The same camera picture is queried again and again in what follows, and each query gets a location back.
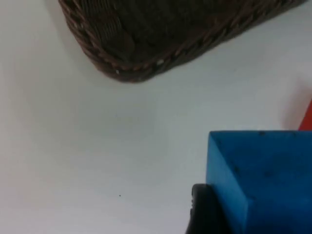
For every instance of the red cube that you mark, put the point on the red cube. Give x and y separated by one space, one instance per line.
307 120

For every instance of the blue cube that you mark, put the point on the blue cube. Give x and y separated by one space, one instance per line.
273 175

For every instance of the dark brown wicker basket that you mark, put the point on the dark brown wicker basket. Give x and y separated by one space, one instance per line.
151 31

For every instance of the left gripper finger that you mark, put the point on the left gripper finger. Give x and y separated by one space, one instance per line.
202 214

